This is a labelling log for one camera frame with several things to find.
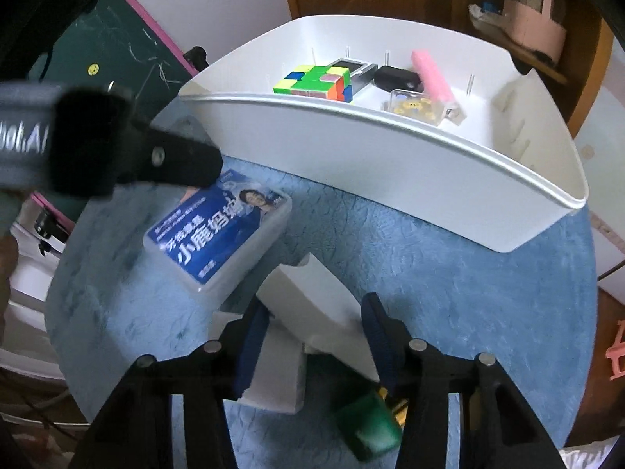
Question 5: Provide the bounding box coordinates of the white square box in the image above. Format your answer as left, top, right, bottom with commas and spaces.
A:
227, 315, 306, 415

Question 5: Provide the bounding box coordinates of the white wedge-shaped box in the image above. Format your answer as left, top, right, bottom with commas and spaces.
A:
256, 253, 379, 382

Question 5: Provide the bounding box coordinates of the colourful rubik's cube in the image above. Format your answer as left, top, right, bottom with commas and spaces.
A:
273, 66, 353, 103

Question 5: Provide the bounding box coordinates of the clear box with yellow pieces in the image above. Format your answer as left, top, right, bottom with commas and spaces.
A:
384, 89, 444, 126

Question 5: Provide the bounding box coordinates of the silver handheld game device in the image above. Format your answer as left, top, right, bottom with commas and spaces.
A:
330, 58, 378, 95

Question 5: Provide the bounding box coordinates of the pink cylindrical tube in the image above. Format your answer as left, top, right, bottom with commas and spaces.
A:
411, 50, 466, 126

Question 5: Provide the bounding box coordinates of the small black object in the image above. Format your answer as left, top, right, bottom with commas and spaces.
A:
373, 66, 424, 92

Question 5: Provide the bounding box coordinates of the green and gold bottle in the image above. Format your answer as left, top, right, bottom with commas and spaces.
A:
335, 387, 408, 463

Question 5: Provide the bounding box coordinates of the blue fuzzy table cover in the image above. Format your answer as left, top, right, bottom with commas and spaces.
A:
46, 160, 596, 446

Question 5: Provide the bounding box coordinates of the pink plastic stool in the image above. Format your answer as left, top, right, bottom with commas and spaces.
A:
605, 320, 625, 381

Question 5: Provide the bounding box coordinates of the white plastic organizer bin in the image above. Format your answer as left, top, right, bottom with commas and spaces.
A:
179, 15, 589, 253

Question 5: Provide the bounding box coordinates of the wooden corner shelf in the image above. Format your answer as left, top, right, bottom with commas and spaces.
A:
452, 0, 614, 137

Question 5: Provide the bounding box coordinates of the pink storage basket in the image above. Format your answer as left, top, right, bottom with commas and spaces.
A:
502, 0, 567, 64

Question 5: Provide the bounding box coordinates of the green chalkboard pink frame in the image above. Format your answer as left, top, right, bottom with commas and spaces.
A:
26, 0, 197, 226

